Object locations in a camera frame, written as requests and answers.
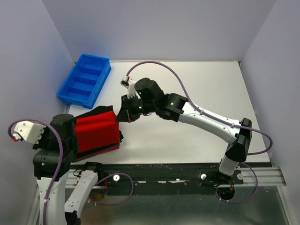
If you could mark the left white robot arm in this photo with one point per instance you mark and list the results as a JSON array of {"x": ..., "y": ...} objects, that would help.
[{"x": 51, "y": 170}]

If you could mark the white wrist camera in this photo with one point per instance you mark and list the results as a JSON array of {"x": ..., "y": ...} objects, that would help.
[
  {"x": 28, "y": 131},
  {"x": 129, "y": 84}
]

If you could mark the red t shirt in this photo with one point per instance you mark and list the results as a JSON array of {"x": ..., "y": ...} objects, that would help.
[{"x": 97, "y": 131}]

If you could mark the folded coloured shirts stack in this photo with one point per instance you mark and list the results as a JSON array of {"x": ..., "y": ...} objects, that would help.
[{"x": 96, "y": 151}]

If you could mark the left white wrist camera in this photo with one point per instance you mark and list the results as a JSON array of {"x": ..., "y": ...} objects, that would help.
[{"x": 28, "y": 131}]

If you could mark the blue plastic bin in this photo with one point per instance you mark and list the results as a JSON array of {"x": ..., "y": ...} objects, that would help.
[{"x": 85, "y": 81}]

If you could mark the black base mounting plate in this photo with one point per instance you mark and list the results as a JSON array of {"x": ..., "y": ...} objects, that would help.
[{"x": 167, "y": 179}]

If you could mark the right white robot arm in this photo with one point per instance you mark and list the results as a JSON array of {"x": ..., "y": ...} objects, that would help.
[{"x": 235, "y": 133}]

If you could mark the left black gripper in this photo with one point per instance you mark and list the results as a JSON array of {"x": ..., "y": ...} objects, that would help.
[{"x": 71, "y": 139}]

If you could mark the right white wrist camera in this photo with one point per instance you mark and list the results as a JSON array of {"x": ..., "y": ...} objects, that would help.
[{"x": 129, "y": 84}]

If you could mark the black folded t shirt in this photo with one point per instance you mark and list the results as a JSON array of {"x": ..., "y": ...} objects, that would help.
[{"x": 98, "y": 110}]

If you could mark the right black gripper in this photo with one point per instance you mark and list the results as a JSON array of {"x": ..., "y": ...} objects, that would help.
[{"x": 128, "y": 108}]

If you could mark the aluminium extrusion rail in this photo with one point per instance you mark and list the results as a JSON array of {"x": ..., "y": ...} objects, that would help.
[{"x": 266, "y": 177}]

